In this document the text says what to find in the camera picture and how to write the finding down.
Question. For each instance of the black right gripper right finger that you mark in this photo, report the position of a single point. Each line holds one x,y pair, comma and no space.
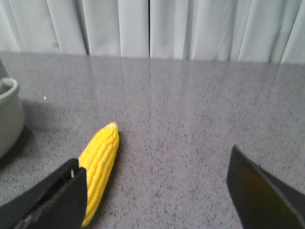
261,200

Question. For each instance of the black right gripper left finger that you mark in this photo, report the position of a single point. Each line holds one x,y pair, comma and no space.
57,202

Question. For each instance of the yellow toy corn cob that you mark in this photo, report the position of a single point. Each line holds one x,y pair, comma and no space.
98,159

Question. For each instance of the pale green electric cooking pot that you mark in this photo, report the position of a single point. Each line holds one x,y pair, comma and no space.
12,114

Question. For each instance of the white curtain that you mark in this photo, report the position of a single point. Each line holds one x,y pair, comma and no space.
225,30

